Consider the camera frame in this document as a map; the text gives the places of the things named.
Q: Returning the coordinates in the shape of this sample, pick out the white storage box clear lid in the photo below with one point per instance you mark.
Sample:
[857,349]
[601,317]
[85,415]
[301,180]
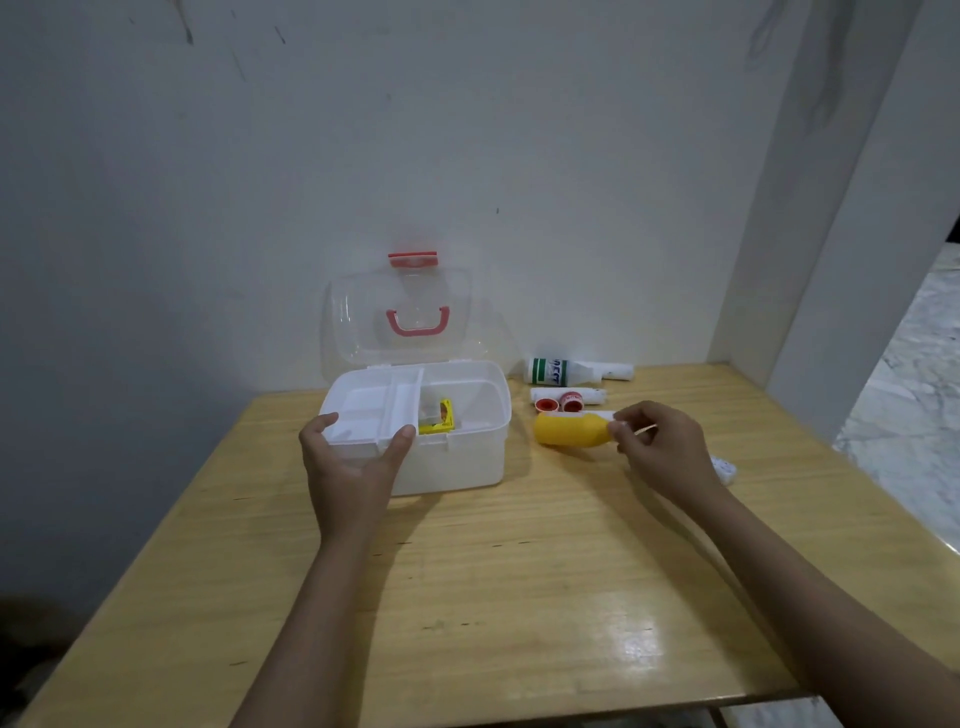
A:
[457,457]

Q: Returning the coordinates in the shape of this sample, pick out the person's left hand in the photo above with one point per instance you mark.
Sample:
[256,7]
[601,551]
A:
[349,480]

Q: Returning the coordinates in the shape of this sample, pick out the red white tape roll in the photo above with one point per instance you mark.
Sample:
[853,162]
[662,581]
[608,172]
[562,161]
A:
[572,402]
[546,406]

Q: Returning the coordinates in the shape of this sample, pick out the person's right forearm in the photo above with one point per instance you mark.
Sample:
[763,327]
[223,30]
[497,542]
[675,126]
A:
[817,615]

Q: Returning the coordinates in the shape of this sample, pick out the yellow packet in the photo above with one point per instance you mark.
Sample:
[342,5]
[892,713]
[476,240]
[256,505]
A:
[439,420]

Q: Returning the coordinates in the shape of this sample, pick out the yellow plastic bottle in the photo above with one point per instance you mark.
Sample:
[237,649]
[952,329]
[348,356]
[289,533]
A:
[570,430]

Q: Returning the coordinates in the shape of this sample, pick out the white bottle green label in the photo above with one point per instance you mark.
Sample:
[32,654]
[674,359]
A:
[559,370]

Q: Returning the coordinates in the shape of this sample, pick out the white divided insert tray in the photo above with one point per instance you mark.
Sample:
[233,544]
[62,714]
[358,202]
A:
[375,405]

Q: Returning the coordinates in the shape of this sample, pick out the person's right hand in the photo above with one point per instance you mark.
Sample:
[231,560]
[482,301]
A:
[671,457]

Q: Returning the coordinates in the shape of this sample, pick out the person's left forearm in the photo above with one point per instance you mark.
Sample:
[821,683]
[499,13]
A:
[322,637]

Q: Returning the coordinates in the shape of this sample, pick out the white tube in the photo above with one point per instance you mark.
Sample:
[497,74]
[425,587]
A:
[559,394]

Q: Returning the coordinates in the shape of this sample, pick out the white bandage roll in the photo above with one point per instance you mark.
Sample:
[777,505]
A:
[724,470]

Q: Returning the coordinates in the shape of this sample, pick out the person's right thumb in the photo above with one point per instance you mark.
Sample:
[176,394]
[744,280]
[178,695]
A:
[621,437]

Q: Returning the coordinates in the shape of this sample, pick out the person's left thumb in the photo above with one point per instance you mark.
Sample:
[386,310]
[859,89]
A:
[319,430]

